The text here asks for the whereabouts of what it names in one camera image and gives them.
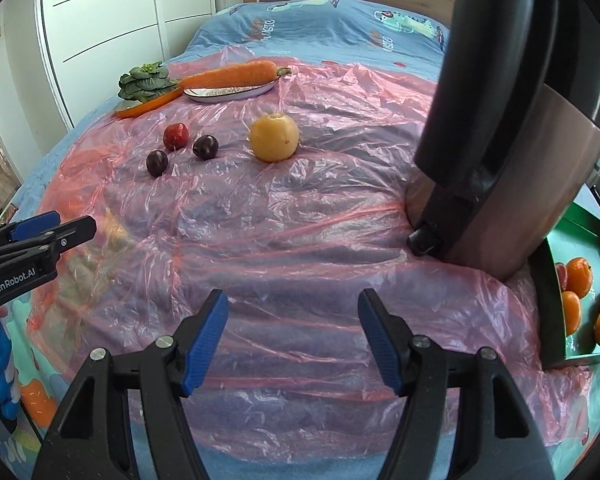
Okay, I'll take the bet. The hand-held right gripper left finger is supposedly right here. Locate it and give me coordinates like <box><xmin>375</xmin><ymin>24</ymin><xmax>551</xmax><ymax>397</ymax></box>
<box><xmin>32</xmin><ymin>288</ymin><xmax>230</xmax><ymax>480</ymax></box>

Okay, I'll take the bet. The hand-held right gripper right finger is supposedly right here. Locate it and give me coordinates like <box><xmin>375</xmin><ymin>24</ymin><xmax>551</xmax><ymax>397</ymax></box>
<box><xmin>357</xmin><ymin>288</ymin><xmax>554</xmax><ymax>480</ymax></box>

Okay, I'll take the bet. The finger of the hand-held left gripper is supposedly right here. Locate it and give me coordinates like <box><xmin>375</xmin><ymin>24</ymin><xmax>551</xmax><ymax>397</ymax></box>
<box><xmin>0</xmin><ymin>216</ymin><xmax>98</xmax><ymax>273</ymax></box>
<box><xmin>0</xmin><ymin>211</ymin><xmax>62</xmax><ymax>256</ymax></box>

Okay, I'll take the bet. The green tray box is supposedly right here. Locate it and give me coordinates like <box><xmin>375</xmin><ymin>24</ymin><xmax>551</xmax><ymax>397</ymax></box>
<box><xmin>529</xmin><ymin>200</ymin><xmax>600</xmax><ymax>369</ymax></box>

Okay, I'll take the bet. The dark purple plum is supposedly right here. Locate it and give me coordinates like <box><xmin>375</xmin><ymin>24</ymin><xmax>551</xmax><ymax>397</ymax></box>
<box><xmin>192</xmin><ymin>134</ymin><xmax>219</xmax><ymax>161</ymax></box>
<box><xmin>146</xmin><ymin>149</ymin><xmax>170</xmax><ymax>178</ymax></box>

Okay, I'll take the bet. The pink plastic sheet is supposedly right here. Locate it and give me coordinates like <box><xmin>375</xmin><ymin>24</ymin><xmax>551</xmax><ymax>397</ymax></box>
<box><xmin>26</xmin><ymin>57</ymin><xmax>600</xmax><ymax>450</ymax></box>

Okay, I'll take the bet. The red plum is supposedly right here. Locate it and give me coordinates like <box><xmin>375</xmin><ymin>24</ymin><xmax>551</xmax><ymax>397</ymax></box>
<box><xmin>163</xmin><ymin>123</ymin><xmax>190</xmax><ymax>151</ymax></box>

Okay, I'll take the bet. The orange plate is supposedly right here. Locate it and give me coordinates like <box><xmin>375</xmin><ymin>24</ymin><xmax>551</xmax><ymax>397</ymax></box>
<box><xmin>115</xmin><ymin>85</ymin><xmax>184</xmax><ymax>119</ymax></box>

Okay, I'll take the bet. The bok choy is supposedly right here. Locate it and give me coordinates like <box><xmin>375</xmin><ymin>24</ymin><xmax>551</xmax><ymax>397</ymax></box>
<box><xmin>118</xmin><ymin>61</ymin><xmax>179</xmax><ymax>101</ymax></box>

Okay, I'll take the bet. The white wardrobe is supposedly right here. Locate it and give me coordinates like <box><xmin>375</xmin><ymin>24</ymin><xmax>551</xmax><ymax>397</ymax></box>
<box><xmin>0</xmin><ymin>0</ymin><xmax>214</xmax><ymax>128</ymax></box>

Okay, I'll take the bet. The yellow pear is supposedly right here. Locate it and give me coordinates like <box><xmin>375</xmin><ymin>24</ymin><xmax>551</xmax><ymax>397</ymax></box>
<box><xmin>250</xmin><ymin>113</ymin><xmax>300</xmax><ymax>163</ymax></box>

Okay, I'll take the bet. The patterned white plate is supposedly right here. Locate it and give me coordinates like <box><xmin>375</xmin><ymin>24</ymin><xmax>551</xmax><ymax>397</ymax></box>
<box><xmin>183</xmin><ymin>76</ymin><xmax>279</xmax><ymax>105</ymax></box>

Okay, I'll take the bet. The carrot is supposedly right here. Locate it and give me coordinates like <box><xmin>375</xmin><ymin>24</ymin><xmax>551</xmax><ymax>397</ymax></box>
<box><xmin>178</xmin><ymin>59</ymin><xmax>292</xmax><ymax>90</ymax></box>

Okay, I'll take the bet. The brown and black cylinder appliance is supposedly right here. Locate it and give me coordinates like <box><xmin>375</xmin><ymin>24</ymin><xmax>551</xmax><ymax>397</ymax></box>
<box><xmin>406</xmin><ymin>0</ymin><xmax>600</xmax><ymax>281</ymax></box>

